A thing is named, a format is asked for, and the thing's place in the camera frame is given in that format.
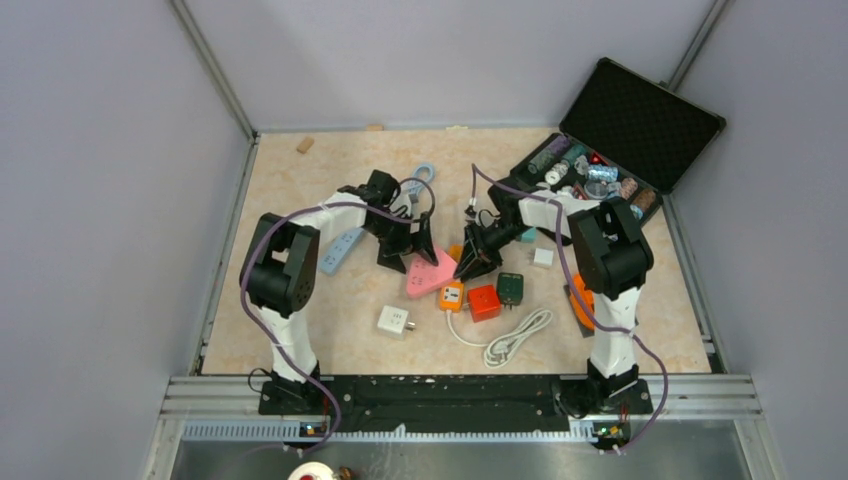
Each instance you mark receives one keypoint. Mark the pink triangular power strip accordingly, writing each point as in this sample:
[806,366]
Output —
[424,278]

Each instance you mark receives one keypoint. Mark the white plug adapter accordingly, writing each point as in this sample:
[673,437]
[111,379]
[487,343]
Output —
[543,258]

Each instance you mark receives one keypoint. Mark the grey mat under toy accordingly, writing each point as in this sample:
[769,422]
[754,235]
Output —
[575,311]

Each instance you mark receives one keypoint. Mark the small wooden block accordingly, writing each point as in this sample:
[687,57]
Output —
[305,145]

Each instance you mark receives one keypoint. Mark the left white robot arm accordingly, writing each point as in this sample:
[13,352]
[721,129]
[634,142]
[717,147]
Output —
[278,276]

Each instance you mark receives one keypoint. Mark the blue power strip with cable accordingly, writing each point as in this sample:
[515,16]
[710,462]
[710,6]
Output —
[342,245]

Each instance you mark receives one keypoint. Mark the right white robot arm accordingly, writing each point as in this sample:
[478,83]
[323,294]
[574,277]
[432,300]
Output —
[612,255]

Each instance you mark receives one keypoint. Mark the red white emergency button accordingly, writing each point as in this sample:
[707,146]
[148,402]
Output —
[314,471]

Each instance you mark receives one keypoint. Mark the black open case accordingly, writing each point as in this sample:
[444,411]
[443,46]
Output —
[624,121]

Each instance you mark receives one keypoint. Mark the green cube socket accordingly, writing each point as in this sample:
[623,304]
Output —
[510,289]

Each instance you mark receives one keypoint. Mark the orange power strip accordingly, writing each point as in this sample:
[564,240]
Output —
[451,296]

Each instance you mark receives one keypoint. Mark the red cube socket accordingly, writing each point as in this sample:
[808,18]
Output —
[484,303]

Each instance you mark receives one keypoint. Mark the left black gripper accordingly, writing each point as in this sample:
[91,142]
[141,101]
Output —
[389,255]

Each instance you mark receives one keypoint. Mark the teal plug adapter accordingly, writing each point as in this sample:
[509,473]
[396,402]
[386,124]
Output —
[528,236]

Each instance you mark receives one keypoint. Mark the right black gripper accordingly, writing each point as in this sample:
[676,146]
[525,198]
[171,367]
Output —
[472,265]

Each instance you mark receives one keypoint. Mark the white cube socket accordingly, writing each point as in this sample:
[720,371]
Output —
[394,322]

